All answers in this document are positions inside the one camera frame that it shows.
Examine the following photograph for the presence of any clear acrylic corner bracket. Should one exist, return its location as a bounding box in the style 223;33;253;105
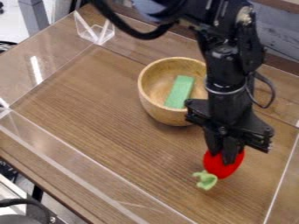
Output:
74;10;117;46

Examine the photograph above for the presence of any wooden bowl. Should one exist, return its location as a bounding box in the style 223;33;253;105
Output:
138;57;209;127

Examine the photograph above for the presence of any grey post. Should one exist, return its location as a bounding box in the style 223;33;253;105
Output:
18;0;50;36

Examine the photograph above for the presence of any black cable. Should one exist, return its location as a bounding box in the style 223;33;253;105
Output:
0;198;52;224

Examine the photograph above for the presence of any clear acrylic tray wall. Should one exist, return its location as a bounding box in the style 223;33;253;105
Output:
0;17;299;224

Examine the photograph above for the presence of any green rectangular block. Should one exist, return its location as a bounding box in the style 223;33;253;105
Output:
163;75;195;109

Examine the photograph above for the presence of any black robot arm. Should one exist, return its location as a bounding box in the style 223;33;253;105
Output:
91;0;275;165

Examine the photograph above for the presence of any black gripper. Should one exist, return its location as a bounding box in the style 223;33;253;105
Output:
185;92;275;165

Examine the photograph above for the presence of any black metal table bracket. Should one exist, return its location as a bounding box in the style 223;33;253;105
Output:
27;206;68;224

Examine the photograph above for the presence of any red plush strawberry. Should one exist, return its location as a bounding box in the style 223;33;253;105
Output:
193;150;246;191

